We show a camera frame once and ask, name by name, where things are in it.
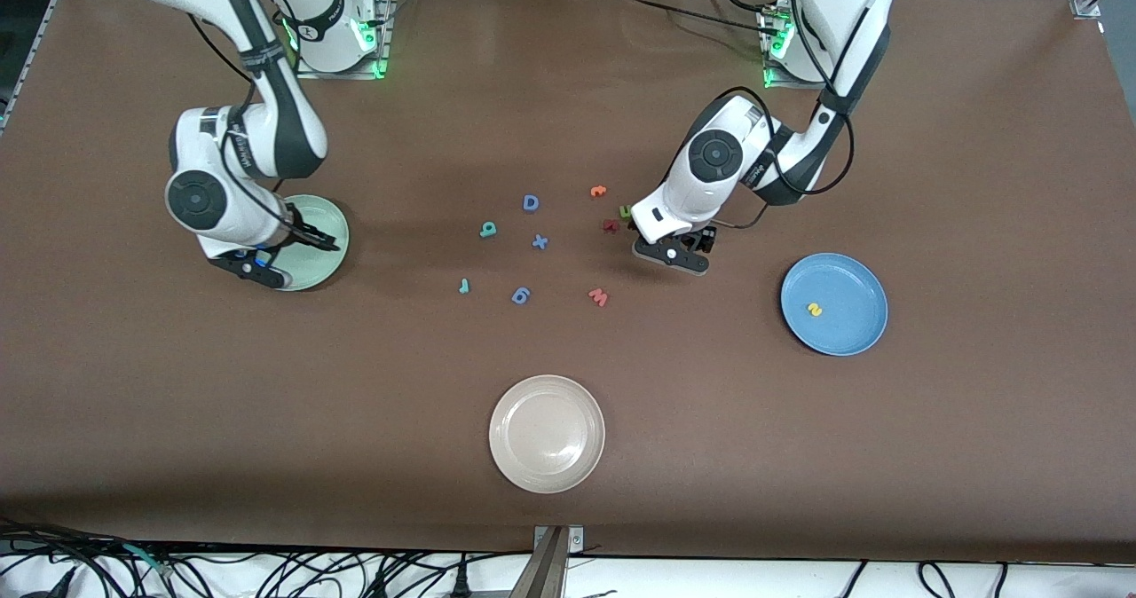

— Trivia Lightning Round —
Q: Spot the pale green plate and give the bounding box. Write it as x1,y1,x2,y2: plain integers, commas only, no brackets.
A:
266,194,351,293

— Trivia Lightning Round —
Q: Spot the blue plate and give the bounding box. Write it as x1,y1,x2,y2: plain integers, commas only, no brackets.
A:
780,253,889,357

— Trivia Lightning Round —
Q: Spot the beige plate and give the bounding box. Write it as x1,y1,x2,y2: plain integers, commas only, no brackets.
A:
488,374,607,494

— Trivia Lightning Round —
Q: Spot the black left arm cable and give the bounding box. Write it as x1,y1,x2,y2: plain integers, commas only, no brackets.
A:
661,0,856,231

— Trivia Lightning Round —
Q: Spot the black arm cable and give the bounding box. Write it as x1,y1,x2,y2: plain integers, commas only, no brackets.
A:
661,0,856,231
185,0,343,253

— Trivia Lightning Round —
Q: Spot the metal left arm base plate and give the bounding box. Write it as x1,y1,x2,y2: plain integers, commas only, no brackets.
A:
761,4,831,91

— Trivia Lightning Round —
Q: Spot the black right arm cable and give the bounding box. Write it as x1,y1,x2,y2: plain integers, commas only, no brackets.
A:
185,0,343,253

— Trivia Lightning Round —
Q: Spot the black table cable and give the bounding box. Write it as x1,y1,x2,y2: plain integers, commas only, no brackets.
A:
632,0,782,42

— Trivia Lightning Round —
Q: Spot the teal cable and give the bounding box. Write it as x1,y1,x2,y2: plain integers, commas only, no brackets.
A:
122,543,175,578

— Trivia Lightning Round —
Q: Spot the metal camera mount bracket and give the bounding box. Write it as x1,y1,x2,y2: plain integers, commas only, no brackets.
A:
510,525,585,598

